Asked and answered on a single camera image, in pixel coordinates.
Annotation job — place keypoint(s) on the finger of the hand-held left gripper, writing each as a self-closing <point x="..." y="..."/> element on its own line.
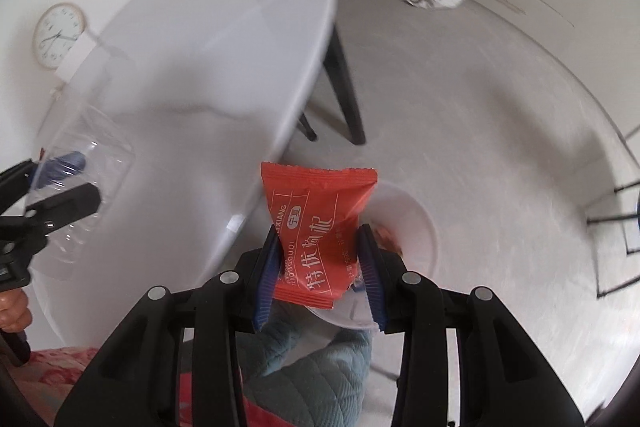
<point x="65" y="204"/>
<point x="20" y="182"/>

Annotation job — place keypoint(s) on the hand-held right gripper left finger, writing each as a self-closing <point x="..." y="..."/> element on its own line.
<point x="265" y="287"/>

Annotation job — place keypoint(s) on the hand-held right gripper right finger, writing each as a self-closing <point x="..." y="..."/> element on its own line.
<point x="372" y="277"/>

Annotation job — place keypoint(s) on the white bowl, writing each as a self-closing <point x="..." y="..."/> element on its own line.
<point x="410" y="227"/>

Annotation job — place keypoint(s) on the clear plastic wrapper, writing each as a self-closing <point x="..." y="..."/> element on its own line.
<point x="105" y="147"/>

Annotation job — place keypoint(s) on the red snack packet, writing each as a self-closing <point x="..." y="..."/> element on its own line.
<point x="320" y="217"/>

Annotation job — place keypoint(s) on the person's left hand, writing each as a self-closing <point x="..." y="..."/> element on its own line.
<point x="12" y="309"/>

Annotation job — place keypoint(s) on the teal quilted pants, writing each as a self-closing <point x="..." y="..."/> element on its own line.
<point x="300" y="357"/>

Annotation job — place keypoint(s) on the white round table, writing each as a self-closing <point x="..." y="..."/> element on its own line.
<point x="200" y="57"/>

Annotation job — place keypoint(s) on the round wall clock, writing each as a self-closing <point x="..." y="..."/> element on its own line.
<point x="59" y="37"/>

